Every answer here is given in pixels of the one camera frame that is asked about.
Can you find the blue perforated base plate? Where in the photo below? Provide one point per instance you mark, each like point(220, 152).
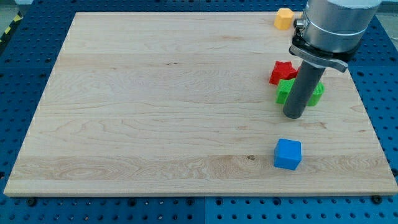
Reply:
point(26, 62)

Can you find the yellow hexagon block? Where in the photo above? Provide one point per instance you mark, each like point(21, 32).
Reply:
point(283, 18)

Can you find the blue cube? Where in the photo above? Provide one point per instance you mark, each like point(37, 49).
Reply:
point(287, 154)

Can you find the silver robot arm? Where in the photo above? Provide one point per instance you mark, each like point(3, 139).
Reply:
point(329, 32)

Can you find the green star block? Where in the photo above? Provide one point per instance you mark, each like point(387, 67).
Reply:
point(284, 87)

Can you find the red star block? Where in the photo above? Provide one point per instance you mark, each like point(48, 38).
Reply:
point(282, 71)

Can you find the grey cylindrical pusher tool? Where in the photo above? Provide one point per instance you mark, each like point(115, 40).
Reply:
point(302, 90)

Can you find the light wooden board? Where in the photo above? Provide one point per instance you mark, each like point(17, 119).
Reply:
point(179, 104)

